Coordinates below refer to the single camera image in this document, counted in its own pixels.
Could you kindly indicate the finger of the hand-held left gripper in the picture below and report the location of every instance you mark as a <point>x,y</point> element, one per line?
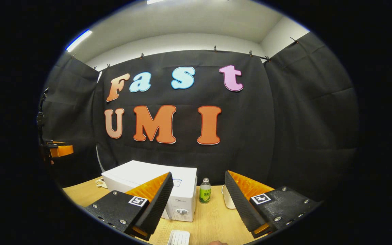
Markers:
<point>62,150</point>

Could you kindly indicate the white toaster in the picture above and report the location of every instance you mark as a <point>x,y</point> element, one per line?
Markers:
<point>228,200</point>

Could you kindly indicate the white curved bar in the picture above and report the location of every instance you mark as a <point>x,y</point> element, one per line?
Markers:
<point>99,160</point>

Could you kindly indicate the white sauce palette dish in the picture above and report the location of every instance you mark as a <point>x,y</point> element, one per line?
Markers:
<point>101,183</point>

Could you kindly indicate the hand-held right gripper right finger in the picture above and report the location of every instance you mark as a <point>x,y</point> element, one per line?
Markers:
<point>240,204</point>

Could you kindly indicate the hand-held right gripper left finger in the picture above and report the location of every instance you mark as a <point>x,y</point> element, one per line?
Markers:
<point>158,204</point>

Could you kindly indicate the white rectangular dish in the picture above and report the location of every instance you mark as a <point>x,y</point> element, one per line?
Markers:
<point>178,237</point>

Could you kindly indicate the green label plastic bottle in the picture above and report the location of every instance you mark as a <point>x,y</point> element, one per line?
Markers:
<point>205,194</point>

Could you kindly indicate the white microwave oven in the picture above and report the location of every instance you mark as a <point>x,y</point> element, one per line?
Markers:
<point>138,173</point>

